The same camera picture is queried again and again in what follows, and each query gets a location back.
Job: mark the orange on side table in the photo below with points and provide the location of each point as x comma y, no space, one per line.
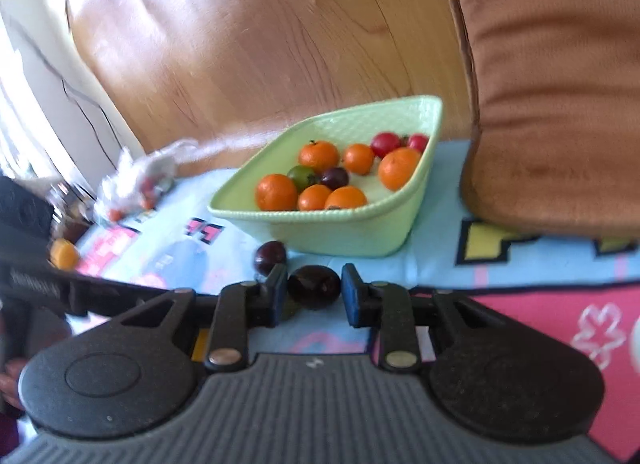
64,255

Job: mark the clear plastic bag of fruit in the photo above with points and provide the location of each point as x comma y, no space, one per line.
138,184

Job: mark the light green plastic basket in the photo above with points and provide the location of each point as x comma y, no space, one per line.
374,230

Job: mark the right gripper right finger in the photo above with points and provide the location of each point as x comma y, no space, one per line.
396,313

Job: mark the person left hand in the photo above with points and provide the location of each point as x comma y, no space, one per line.
10,375

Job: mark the red cherry tomato with stem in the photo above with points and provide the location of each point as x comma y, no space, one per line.
384,143

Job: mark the small mandarin behind pear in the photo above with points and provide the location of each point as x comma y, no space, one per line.
319,156

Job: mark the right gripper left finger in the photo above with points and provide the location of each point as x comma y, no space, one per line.
167,330

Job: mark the green cherry tomato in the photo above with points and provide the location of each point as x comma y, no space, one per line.
302,177

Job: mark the large orange mandarin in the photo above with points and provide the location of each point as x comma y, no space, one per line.
276,192

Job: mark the dark purple plum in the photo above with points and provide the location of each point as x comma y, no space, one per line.
335,178
314,287

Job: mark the brown seat cushion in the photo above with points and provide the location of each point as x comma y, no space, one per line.
554,87

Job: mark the cartoon pig blue blanket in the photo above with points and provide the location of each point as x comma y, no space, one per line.
586,293

